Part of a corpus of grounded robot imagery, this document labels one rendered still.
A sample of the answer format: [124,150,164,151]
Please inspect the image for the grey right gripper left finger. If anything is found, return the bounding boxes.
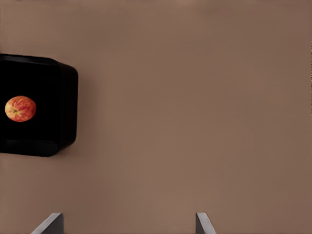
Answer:
[30,212,64,234]

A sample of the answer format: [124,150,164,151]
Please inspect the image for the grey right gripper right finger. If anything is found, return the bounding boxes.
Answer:
[195,212,217,234]

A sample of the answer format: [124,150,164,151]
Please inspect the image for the red yellow apple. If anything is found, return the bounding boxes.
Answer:
[4,95,37,122]

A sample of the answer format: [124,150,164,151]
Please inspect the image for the black square tray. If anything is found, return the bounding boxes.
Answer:
[0,54,79,157]

